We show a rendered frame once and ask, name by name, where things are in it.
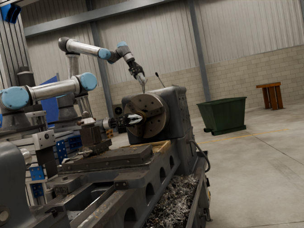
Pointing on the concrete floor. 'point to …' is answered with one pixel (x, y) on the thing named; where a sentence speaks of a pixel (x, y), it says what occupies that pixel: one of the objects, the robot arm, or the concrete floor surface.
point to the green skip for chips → (223, 115)
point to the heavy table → (272, 95)
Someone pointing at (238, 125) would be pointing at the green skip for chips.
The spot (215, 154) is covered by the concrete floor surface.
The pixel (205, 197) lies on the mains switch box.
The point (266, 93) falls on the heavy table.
